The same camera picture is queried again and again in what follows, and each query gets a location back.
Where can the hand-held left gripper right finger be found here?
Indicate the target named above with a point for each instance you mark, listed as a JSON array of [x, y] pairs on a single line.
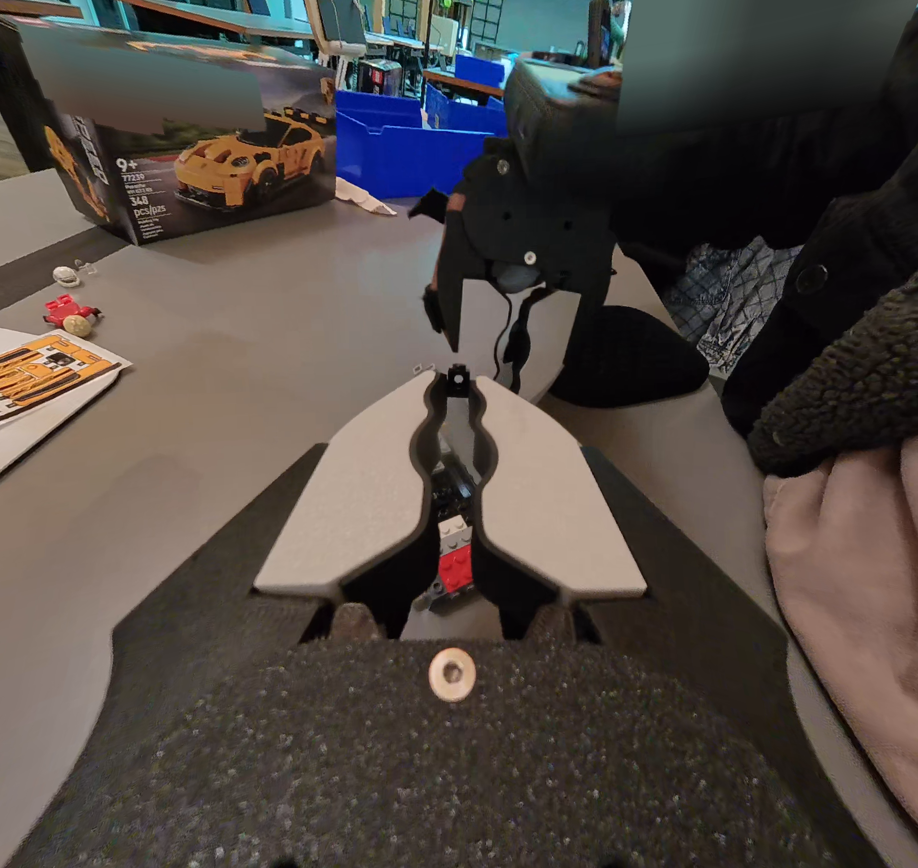
[[559, 516]]

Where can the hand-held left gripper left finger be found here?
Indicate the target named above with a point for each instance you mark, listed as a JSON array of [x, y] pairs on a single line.
[[344, 516]]

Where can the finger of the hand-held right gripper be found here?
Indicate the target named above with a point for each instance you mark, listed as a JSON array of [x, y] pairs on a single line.
[[479, 323], [556, 337]]

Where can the small black brick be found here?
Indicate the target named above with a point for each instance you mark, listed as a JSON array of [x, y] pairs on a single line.
[[457, 379]]

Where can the toy brick car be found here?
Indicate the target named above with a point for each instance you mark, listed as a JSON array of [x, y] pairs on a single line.
[[455, 567]]

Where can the white desk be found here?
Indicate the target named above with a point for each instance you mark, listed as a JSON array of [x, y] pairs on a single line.
[[251, 308]]

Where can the wooden office desk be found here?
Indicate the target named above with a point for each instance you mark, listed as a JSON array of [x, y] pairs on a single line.
[[215, 18]]

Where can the blue storage bin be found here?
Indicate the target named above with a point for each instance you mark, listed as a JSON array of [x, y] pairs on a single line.
[[466, 111], [387, 143]]

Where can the white paper sheet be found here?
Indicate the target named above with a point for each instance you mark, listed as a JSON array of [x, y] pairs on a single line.
[[362, 197]]

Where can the blue white patterned fabric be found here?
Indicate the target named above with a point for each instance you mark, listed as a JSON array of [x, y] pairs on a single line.
[[731, 294]]

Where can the orange and black object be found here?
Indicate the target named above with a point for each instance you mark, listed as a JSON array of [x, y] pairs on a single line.
[[229, 165]]

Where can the person's beige garment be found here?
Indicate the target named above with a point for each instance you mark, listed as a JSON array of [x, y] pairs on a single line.
[[846, 595]]

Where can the white booklet stand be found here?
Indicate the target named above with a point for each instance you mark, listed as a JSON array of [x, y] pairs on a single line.
[[57, 432]]

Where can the tan toy figure head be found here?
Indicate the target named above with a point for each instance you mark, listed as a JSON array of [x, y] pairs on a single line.
[[77, 325]]

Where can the orange sticker sheet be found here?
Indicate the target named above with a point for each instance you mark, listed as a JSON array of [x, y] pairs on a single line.
[[43, 373]]

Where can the red toy figure piece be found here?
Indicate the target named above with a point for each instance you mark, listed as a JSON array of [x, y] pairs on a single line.
[[61, 306]]

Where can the white toy helmet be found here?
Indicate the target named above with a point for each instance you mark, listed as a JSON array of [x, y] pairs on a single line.
[[66, 276]]

